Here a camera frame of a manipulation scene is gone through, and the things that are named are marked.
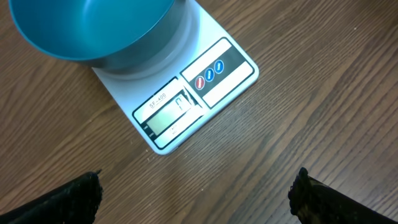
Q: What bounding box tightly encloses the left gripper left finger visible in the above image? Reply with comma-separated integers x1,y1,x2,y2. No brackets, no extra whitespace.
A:
1,170,103,224

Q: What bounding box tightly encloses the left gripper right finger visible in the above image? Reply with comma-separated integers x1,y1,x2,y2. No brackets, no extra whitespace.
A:
288,167,397,224

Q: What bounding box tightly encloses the teal round bowl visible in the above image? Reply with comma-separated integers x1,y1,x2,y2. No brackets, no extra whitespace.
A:
9,0,187,70

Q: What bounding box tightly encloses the white digital kitchen scale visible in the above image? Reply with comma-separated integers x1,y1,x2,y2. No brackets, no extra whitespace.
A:
95,1,259,155

